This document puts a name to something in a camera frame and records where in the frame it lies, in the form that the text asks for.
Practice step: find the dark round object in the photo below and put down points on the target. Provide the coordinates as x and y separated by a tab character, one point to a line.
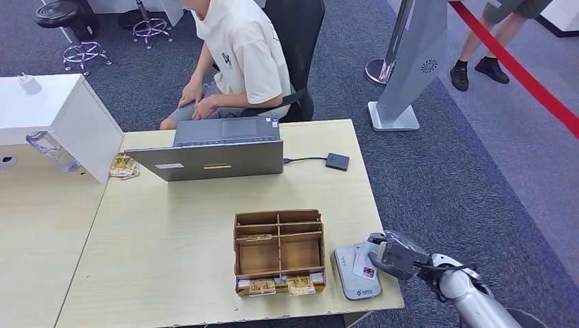
527	319

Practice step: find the person's left forearm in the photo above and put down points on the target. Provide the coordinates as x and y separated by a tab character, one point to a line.
249	99

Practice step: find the clear plastic water bottle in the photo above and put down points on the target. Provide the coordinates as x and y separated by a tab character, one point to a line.
52	151

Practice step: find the white cabinet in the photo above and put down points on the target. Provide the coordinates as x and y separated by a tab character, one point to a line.
45	108

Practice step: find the red barrier belt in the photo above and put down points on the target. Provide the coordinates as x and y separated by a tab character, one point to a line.
520	74

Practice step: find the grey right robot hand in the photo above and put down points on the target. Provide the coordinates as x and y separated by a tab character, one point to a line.
402	258

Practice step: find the person's right hand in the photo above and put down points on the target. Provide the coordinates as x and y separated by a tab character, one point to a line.
191	94

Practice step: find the person's right forearm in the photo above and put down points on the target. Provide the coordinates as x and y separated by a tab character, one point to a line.
202	63

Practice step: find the white card reader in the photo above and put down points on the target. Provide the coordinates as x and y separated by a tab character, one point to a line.
350	283

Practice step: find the grey laptop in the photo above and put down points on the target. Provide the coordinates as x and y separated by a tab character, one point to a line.
217	160

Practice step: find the person's left hand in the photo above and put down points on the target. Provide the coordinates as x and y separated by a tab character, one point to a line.
206	107

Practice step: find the white table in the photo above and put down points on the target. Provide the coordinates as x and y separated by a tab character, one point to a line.
113	5

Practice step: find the gold room key card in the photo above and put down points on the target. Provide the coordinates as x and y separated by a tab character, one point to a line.
262	287
258	237
301	285

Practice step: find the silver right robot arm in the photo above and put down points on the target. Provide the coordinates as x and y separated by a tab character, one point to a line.
470	303

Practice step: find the white round desk grommet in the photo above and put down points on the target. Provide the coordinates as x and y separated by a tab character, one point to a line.
7	163

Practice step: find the white ID card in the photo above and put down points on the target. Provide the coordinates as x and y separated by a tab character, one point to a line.
364	262

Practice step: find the chrome stanchion post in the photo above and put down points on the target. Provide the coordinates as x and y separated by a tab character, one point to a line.
391	45

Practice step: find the seated person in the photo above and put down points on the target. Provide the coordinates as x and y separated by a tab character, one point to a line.
244	50

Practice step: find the black office chair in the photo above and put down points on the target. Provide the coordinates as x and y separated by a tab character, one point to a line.
298	27

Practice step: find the white charger plug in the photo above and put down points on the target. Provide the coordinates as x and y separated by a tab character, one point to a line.
30	84

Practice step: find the standing person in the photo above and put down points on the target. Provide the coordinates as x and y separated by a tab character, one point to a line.
493	40

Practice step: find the white key card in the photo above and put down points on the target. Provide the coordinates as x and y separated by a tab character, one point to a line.
243	284
317	278

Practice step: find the white platform black base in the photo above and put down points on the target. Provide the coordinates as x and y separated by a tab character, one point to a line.
565	13

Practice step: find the grey kiosk stand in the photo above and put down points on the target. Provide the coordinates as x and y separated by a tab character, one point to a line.
416	68

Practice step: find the wooden card organizer box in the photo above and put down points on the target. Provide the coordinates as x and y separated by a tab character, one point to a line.
258	260

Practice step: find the black stool chrome base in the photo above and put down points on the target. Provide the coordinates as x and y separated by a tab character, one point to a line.
56	13

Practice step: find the small black USB device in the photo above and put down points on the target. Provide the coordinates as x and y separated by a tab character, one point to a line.
337	162

